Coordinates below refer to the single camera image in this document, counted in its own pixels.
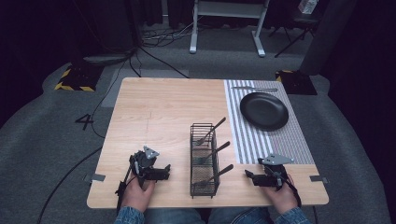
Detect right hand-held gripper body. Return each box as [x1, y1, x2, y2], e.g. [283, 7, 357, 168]
[252, 153, 295, 189]

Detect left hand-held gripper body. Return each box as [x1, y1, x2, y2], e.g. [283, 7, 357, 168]
[129, 145, 161, 189]

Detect person's right hand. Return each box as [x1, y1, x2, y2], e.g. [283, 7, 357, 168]
[263, 173, 300, 216]

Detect person's left hand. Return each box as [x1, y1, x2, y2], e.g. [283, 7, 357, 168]
[120, 177, 156, 213]

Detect striped grey white placemat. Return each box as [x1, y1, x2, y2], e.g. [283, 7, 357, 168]
[223, 79, 316, 165]

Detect dark metal fork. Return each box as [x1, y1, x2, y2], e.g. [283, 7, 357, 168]
[192, 163, 234, 188]
[194, 117, 227, 147]
[195, 141, 232, 165]

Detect grey tape piece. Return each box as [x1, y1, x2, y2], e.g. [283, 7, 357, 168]
[83, 173, 106, 184]
[309, 175, 329, 184]

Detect person's legs in jeans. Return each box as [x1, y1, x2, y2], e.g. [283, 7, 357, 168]
[143, 206, 276, 224]

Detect black round plate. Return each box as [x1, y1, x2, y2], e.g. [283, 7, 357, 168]
[239, 91, 290, 132]

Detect silver table knife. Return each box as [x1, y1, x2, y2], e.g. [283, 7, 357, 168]
[231, 86, 278, 93]

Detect yellow black striped floor plate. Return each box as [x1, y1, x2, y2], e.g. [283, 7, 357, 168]
[275, 69, 318, 96]
[53, 63, 105, 93]

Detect dark round stand base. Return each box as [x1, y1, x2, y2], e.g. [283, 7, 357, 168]
[81, 48, 138, 67]

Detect black folding stand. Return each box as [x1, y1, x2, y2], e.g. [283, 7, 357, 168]
[268, 11, 322, 59]

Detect grey curtain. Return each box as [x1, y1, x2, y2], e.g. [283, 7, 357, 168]
[299, 0, 358, 77]

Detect white cardboard box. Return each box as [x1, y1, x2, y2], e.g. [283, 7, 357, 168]
[297, 0, 319, 15]

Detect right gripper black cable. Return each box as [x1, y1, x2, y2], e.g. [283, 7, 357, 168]
[279, 175, 303, 209]

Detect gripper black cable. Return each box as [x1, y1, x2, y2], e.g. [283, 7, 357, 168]
[279, 175, 303, 209]
[115, 158, 138, 215]

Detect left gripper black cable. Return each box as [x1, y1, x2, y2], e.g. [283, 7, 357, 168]
[115, 158, 138, 215]

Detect black wire cutlery basket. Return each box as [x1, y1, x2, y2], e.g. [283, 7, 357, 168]
[189, 122, 220, 199]

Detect black floor cable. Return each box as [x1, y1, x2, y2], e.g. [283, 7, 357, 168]
[36, 145, 104, 224]
[89, 57, 138, 139]
[137, 46, 191, 79]

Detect white metal desk frame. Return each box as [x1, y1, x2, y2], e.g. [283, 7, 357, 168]
[189, 0, 271, 58]

